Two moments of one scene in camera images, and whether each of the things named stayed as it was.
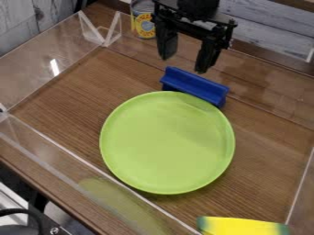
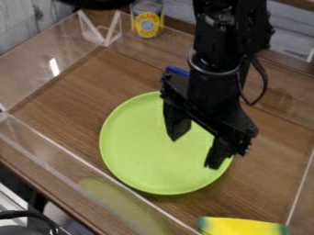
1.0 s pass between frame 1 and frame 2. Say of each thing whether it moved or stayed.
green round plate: stayed
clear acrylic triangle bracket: stayed
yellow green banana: stayed
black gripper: moved
